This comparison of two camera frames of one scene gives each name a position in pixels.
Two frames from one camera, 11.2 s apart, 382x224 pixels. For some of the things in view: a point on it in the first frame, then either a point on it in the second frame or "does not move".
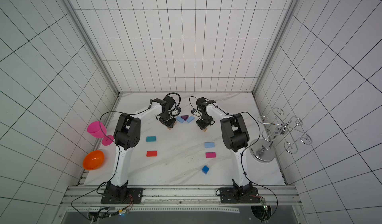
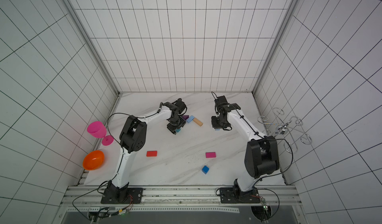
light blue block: (190, 119) does not move
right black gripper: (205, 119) to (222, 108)
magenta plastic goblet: (98, 129) does not move
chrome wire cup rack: (263, 150) does not move
